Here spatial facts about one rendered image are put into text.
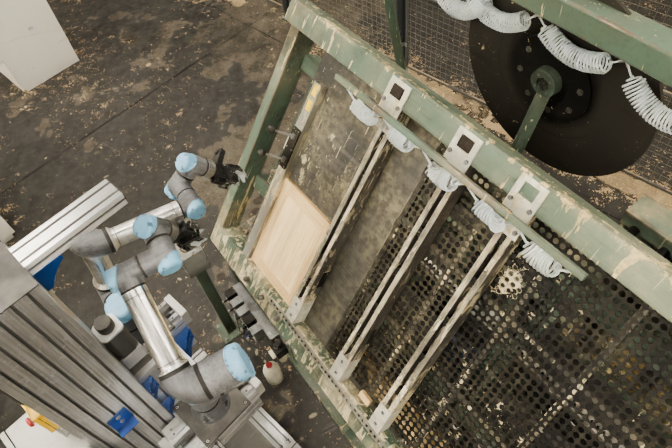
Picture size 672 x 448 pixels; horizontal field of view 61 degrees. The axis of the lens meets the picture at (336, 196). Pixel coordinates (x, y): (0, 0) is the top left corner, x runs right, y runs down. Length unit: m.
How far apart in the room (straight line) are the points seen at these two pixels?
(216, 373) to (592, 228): 1.14
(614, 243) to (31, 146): 4.65
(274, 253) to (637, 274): 1.60
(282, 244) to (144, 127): 2.66
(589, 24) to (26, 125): 4.73
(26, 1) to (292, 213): 3.74
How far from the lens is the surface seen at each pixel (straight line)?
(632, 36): 1.83
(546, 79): 2.12
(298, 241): 2.56
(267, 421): 3.20
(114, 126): 5.20
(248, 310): 2.85
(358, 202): 2.23
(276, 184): 2.61
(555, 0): 1.94
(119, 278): 1.80
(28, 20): 5.78
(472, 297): 1.95
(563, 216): 1.74
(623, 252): 1.69
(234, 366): 1.77
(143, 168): 4.73
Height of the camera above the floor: 3.23
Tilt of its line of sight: 51 degrees down
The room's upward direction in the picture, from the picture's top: 9 degrees counter-clockwise
